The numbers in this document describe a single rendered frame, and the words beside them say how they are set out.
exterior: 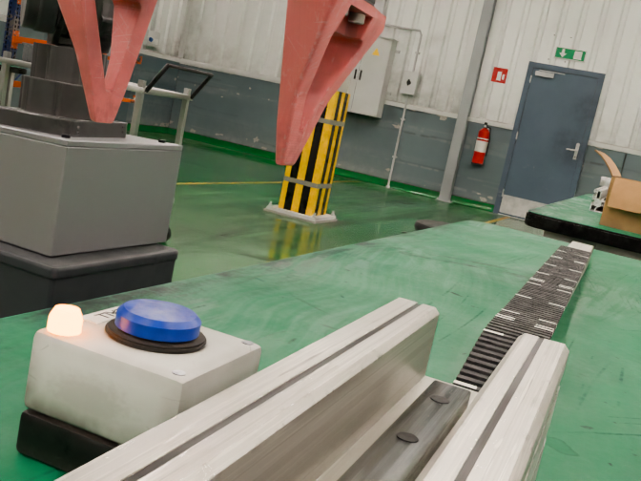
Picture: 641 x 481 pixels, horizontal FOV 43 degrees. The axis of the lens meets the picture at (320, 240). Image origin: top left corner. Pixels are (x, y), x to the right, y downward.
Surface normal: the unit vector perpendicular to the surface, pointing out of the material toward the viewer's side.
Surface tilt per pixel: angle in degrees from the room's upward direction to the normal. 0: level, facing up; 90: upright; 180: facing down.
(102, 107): 90
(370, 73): 90
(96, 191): 90
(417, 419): 0
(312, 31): 111
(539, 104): 90
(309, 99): 69
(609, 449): 0
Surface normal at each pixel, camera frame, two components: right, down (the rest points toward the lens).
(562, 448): 0.20, -0.97
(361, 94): -0.39, 0.07
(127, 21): -0.26, -0.28
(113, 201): 0.90, 0.25
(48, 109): -0.07, 0.15
